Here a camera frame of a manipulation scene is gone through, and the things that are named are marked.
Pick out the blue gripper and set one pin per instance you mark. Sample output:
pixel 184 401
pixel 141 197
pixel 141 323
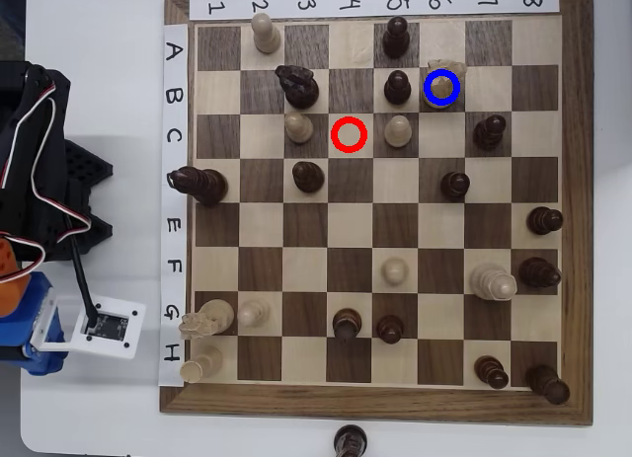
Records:
pixel 36 299

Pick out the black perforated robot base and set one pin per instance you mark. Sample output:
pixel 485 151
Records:
pixel 89 171

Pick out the light wooden bishop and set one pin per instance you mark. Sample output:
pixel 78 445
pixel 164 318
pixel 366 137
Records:
pixel 200 364

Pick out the dark wooden queen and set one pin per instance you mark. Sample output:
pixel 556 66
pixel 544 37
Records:
pixel 202 183

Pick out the white letter label strip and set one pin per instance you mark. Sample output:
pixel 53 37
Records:
pixel 173 111

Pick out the dark pawn G4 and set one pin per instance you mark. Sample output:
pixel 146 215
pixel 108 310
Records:
pixel 346 324

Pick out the dark wooden king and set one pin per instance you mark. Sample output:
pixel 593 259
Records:
pixel 350 441

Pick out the dark wooden knight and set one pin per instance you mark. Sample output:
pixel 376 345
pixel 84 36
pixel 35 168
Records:
pixel 298 88

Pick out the tall light wooden pawn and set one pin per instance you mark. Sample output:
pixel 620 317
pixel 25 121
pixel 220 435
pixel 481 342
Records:
pixel 265 32

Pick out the white number label strip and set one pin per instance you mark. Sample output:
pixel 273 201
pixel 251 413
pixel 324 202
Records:
pixel 328 5

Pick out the dark pawn H7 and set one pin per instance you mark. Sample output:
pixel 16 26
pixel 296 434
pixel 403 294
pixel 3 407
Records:
pixel 491 372

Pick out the wooden chessboard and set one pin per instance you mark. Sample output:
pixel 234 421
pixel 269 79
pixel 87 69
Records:
pixel 494 230

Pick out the tall dark wooden pawn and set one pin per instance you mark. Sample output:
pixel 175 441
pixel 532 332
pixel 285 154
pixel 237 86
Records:
pixel 396 37

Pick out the dark wooden bishop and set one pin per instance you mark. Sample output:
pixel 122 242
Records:
pixel 539 273

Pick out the dark wooden rook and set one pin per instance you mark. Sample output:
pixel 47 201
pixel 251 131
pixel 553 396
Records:
pixel 547 384

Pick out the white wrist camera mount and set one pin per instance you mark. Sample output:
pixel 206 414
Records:
pixel 133 328

